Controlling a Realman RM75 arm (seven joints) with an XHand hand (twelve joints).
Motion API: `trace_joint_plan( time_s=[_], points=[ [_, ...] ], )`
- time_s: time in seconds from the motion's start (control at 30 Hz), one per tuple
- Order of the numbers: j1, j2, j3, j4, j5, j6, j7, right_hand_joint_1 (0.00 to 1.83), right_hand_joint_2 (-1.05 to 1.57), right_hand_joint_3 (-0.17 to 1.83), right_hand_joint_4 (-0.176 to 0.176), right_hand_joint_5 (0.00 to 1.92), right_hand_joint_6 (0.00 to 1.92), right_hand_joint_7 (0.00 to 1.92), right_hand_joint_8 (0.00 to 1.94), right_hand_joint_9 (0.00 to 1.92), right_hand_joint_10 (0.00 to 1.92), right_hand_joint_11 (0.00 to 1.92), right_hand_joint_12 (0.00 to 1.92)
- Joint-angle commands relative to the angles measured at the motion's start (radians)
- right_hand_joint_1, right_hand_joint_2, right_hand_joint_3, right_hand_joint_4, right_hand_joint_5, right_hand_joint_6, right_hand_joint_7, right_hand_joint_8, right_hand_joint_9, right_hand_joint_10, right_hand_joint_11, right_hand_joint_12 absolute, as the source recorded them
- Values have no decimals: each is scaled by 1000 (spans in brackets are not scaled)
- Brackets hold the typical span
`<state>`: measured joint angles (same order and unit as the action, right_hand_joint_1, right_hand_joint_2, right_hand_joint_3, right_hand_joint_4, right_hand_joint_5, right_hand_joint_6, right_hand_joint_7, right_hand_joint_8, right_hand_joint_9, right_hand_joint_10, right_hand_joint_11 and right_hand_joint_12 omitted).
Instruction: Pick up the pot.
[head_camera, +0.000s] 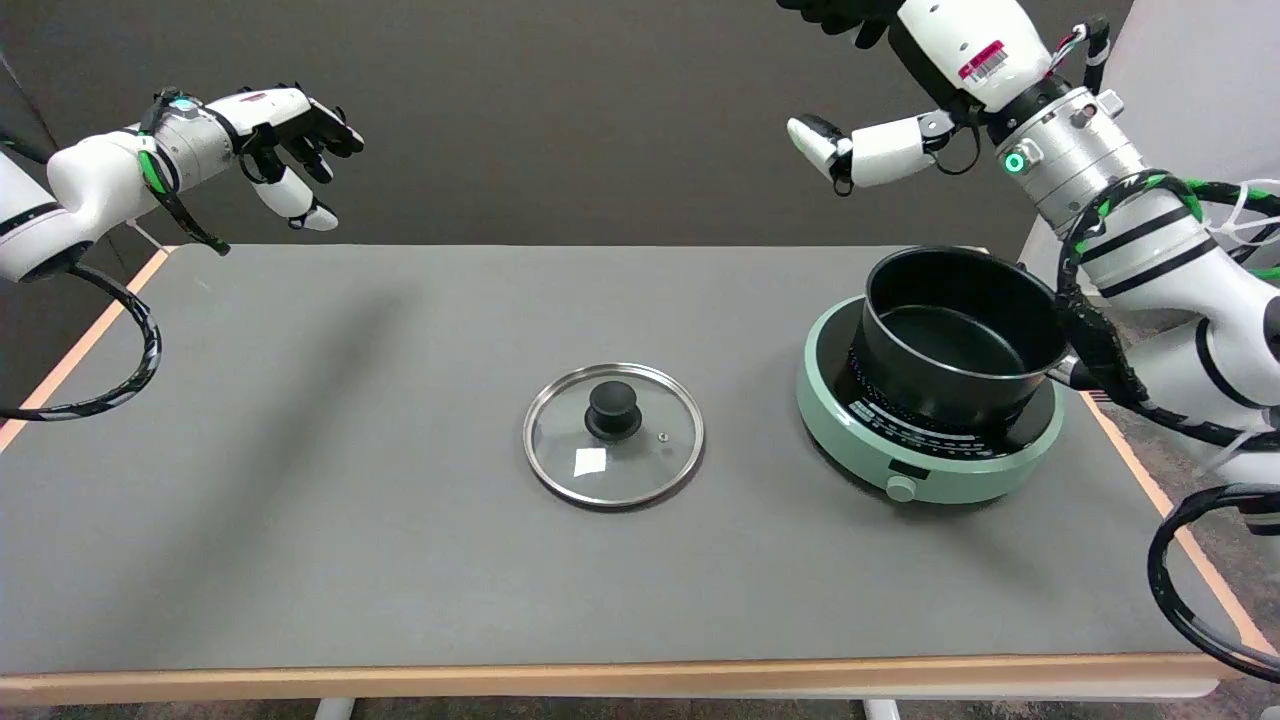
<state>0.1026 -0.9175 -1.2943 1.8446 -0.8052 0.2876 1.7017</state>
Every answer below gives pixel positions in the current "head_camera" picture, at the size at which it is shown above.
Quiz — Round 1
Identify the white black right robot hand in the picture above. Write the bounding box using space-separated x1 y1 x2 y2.
775 0 1053 197

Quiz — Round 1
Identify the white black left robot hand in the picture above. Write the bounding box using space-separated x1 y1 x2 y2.
205 83 366 233

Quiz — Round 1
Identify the black pot with long handle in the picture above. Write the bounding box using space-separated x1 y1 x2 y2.
850 246 1101 433

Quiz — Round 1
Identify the grey table mat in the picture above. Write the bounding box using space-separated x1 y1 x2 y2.
0 245 1243 676

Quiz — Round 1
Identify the green round induction cooker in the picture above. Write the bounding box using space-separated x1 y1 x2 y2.
796 295 1066 505

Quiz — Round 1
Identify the glass lid with black knob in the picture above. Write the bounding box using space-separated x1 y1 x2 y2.
522 362 706 509

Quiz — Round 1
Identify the black green left wrist cable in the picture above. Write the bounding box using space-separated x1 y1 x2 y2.
137 88 231 257

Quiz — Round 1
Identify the black wrapped left arm cable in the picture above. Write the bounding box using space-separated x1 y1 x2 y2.
0 262 163 421

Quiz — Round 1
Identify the black wrapped arm cable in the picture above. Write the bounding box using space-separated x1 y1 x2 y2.
0 262 163 421
1055 170 1280 683

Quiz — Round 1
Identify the black wrapped right arm cable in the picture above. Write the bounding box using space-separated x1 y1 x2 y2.
1055 170 1280 683

